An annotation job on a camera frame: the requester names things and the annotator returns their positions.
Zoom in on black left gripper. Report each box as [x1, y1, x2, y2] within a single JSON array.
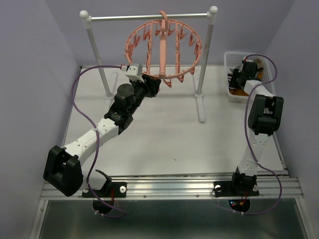
[[128, 75, 161, 115]]

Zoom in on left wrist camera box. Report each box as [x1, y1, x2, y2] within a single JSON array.
[[125, 63, 144, 83]]

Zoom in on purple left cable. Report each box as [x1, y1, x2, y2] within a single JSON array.
[[71, 64, 127, 218]]

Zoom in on pink round clip hanger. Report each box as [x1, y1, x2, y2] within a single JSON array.
[[125, 10, 202, 87]]

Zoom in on white plastic basket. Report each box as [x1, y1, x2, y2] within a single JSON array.
[[224, 51, 273, 104]]

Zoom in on aluminium mounting rail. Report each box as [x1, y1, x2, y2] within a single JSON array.
[[40, 172, 304, 200]]

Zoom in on white drying rack stand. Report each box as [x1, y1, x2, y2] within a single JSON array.
[[79, 6, 218, 122]]

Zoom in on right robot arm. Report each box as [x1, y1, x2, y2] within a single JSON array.
[[229, 59, 284, 197]]

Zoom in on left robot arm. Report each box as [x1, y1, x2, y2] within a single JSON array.
[[43, 75, 161, 197]]

